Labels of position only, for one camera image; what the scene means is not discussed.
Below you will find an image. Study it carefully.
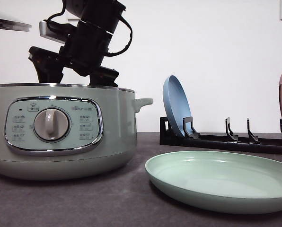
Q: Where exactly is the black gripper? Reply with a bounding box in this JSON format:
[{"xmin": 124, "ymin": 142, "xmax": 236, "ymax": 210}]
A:
[{"xmin": 28, "ymin": 21, "xmax": 119, "ymax": 87}]

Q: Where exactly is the glass lid with green knob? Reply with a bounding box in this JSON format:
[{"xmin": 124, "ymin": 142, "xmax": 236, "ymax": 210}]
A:
[{"xmin": 0, "ymin": 18, "xmax": 32, "ymax": 32}]

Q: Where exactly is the green plate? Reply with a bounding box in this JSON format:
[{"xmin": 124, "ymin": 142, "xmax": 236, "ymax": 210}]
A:
[{"xmin": 145, "ymin": 150, "xmax": 282, "ymax": 214}]

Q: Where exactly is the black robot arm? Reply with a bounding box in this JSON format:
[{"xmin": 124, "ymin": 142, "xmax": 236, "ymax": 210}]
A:
[{"xmin": 29, "ymin": 0, "xmax": 126, "ymax": 87}]

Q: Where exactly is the green electric steamer pot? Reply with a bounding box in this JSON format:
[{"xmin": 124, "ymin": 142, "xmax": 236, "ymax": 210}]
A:
[{"xmin": 0, "ymin": 84, "xmax": 153, "ymax": 180}]

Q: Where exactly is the blue plate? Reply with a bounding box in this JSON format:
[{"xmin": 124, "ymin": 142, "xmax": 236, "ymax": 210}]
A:
[{"xmin": 163, "ymin": 75, "xmax": 192, "ymax": 137}]

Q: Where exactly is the black dish rack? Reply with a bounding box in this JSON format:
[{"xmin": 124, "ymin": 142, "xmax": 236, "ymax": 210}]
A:
[{"xmin": 159, "ymin": 117, "xmax": 282, "ymax": 155}]

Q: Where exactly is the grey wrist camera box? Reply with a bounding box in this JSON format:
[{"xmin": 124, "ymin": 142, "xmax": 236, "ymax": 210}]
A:
[{"xmin": 39, "ymin": 21, "xmax": 66, "ymax": 44}]

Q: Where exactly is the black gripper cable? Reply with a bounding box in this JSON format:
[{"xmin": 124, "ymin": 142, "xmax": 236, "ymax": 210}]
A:
[{"xmin": 44, "ymin": 0, "xmax": 133, "ymax": 56}]

